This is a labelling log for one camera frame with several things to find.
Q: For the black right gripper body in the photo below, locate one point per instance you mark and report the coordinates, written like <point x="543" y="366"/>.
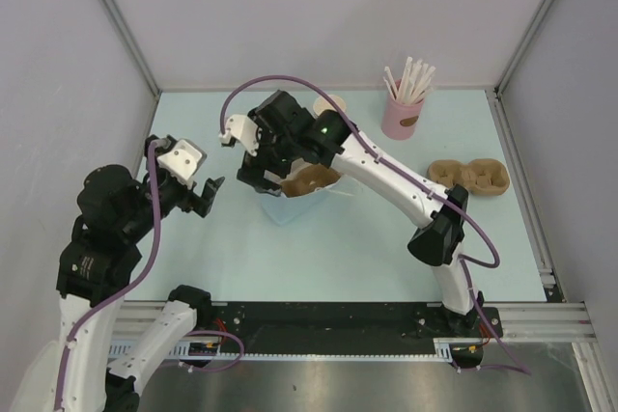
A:
<point x="274" y="154"/>

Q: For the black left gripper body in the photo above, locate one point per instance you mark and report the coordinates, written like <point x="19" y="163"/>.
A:
<point x="172" y="192"/>

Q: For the brown pulp cup carrier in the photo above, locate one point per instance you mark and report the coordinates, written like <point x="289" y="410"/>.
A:
<point x="309" y="179"/>
<point x="481" y="176"/>

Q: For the light blue paper bag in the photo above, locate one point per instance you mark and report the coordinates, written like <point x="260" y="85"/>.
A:
<point x="282" y="210"/>

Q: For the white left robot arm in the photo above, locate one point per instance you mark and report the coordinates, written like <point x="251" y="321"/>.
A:
<point x="113" y="246"/>

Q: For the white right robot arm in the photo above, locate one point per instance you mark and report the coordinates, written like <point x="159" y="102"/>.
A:
<point x="280" y="132"/>

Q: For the stack of brown paper cups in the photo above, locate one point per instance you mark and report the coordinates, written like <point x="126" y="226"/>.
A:
<point x="331" y="103"/>

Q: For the pink straw holder cup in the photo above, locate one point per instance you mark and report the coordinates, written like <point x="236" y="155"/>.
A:
<point x="399" y="121"/>

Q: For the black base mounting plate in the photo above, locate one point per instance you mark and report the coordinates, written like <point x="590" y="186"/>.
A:
<point x="341" y="328"/>

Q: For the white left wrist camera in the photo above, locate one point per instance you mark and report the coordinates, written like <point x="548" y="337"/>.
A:
<point x="182" y="159"/>

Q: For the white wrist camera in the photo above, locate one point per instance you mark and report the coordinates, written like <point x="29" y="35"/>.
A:
<point x="182" y="159"/>
<point x="241" y="129"/>

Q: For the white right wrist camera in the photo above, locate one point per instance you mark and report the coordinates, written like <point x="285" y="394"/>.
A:
<point x="241" y="129"/>

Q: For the aluminium frame rail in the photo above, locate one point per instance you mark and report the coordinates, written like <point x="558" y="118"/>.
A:
<point x="546" y="322"/>

